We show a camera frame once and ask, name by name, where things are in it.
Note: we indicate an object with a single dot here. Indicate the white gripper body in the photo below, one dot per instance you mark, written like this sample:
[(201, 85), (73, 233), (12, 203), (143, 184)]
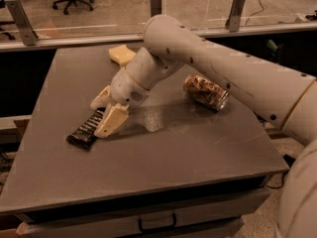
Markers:
[(126, 89)]

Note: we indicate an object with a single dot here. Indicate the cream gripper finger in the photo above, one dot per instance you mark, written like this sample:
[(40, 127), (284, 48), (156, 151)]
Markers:
[(113, 117), (103, 99)]

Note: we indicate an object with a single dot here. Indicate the black rxbar chocolate bar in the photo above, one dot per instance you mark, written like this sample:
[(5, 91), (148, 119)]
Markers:
[(83, 137)]

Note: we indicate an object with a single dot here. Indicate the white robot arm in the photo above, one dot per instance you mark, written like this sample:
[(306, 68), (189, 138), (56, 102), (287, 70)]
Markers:
[(284, 97)]

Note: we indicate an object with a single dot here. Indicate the yellow sponge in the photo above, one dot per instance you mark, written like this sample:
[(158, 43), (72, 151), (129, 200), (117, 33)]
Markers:
[(121, 55)]

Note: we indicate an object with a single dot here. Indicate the crushed golden soda can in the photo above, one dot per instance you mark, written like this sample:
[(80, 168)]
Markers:
[(205, 92)]

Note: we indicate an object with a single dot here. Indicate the glass barrier panel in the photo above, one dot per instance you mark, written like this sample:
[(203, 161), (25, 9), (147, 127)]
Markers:
[(111, 17)]

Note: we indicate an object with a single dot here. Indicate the middle metal glass bracket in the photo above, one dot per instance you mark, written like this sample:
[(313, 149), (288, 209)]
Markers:
[(155, 7)]

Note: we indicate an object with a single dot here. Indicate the metal glass bracket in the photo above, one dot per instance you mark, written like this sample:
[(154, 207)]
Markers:
[(155, 7), (27, 34), (234, 19)]

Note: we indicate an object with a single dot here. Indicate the left metal glass bracket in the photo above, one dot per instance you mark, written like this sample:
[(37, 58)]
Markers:
[(27, 34)]

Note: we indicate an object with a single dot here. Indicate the black drawer handle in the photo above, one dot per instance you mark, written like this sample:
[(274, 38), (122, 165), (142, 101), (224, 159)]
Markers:
[(157, 222)]

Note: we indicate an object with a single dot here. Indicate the right metal glass bracket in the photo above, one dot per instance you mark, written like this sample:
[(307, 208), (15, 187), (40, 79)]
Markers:
[(234, 19)]

